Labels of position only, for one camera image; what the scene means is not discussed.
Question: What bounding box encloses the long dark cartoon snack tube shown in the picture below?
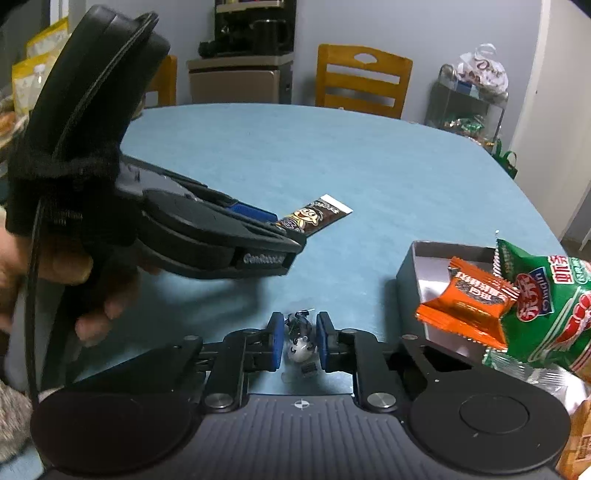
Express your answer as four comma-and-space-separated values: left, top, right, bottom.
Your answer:
276, 194, 353, 237

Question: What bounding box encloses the orange small snack packet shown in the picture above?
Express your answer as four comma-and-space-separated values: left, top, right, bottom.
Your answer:
415, 257, 520, 351

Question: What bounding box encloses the green shrimp chips bag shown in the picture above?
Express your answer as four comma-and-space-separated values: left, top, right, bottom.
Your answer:
494, 239, 590, 382

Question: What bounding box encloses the yellow peanut snack bag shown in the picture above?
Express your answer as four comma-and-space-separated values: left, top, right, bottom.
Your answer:
557, 398, 591, 480

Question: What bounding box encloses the person's left hand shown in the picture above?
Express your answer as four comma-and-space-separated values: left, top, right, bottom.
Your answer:
1, 211, 140, 347

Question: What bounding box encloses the beige cabinet under dispenser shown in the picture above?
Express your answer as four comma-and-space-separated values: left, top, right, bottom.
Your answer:
186, 52, 294, 104

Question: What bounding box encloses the left wooden chair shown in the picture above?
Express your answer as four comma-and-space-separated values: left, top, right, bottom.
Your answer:
145, 55, 177, 107

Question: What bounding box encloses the wooden chair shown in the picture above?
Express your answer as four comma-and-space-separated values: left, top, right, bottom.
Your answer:
145, 55, 177, 107
315, 44, 414, 119

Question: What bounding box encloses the yellow snack bags stack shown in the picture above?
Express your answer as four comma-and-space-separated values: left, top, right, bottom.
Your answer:
11, 17, 69, 116

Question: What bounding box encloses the middle wooden chair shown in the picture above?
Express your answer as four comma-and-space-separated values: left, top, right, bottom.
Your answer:
315, 44, 414, 119

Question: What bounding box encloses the black water dispenser machine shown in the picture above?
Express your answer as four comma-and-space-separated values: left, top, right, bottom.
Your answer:
198, 0, 297, 59

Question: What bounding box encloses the glass shelf cart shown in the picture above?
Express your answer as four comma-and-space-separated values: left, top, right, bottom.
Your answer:
424, 64, 508, 153

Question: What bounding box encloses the green shopping bag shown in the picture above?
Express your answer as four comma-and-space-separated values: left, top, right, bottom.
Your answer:
492, 139, 518, 179

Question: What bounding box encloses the white Dove plastic bag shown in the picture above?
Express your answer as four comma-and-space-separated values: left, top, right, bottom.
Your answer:
456, 43, 509, 95

